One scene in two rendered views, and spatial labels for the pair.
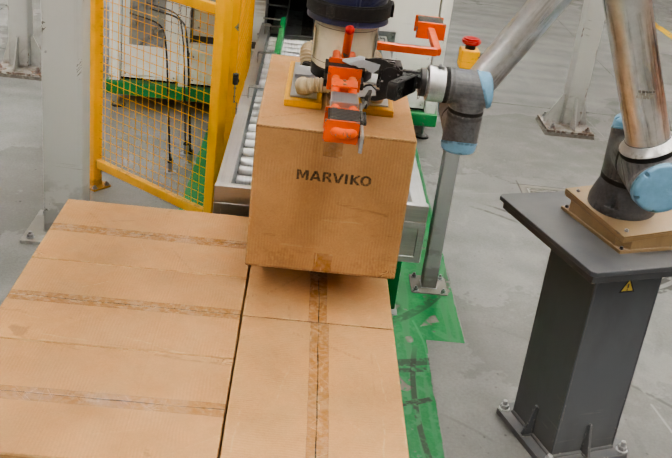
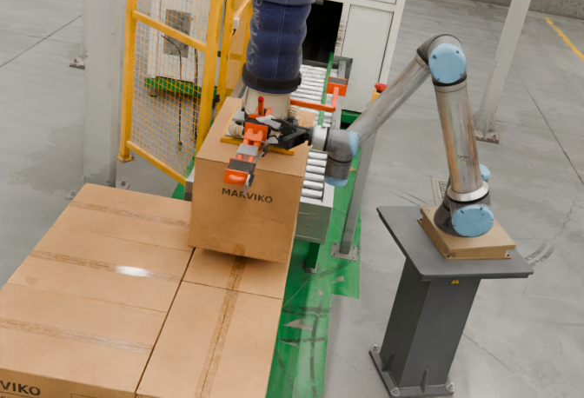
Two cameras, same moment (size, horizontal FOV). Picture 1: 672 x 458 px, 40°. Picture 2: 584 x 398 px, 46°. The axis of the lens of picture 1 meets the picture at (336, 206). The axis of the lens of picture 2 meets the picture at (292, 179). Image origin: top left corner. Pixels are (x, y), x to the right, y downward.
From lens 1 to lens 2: 50 cm
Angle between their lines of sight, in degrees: 5
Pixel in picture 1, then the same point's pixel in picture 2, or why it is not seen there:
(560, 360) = (408, 325)
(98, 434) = (65, 360)
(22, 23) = not seen: hidden behind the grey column
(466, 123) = (338, 166)
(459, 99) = (334, 150)
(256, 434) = (168, 368)
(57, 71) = (95, 85)
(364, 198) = (267, 210)
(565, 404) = (408, 355)
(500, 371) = (380, 321)
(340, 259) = (251, 248)
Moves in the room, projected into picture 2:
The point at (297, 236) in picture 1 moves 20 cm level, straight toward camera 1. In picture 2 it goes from (222, 230) to (210, 259)
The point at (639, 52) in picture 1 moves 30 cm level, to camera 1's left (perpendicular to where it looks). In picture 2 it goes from (457, 130) to (371, 113)
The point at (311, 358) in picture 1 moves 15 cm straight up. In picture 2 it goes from (220, 316) to (224, 283)
